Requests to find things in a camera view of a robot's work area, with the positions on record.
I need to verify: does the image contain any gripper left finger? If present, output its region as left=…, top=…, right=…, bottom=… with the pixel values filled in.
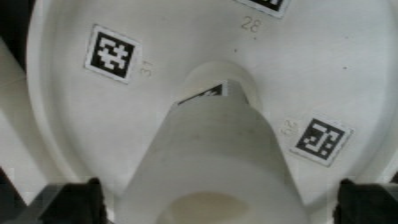
left=16, top=178, right=108, bottom=224

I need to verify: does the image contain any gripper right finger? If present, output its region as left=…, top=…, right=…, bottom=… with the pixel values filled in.
left=332, top=179, right=398, bottom=224

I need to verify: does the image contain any white cylindrical table leg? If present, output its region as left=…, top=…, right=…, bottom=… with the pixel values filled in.
left=115, top=81, right=309, bottom=224

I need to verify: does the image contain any white round table top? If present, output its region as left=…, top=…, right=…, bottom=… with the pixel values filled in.
left=26, top=0, right=398, bottom=217

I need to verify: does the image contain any white front fence rail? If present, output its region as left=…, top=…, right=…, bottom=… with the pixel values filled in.
left=0, top=38, right=64, bottom=203

